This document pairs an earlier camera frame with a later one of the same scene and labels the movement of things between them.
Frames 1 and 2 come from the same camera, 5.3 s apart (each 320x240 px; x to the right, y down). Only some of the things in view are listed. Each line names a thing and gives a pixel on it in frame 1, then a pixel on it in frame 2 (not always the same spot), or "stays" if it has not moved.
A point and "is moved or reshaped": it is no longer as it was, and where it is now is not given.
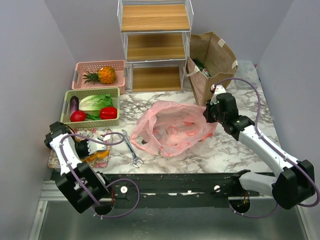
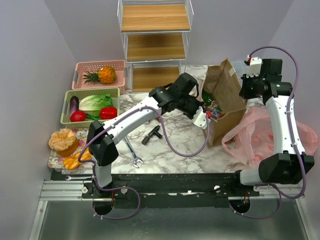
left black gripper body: [82, 148] to [189, 106]
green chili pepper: [93, 117] stays
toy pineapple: [107, 75] stays
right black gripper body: [212, 115] to [250, 86]
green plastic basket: [114, 93] stays
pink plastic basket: [119, 67] stays
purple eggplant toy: [74, 104] stays
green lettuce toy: [92, 104] stays
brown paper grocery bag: [212, 62] is moved or reshaped
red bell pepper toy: [108, 113] stays
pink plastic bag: [170, 128] to [252, 138]
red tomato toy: [77, 116] stays
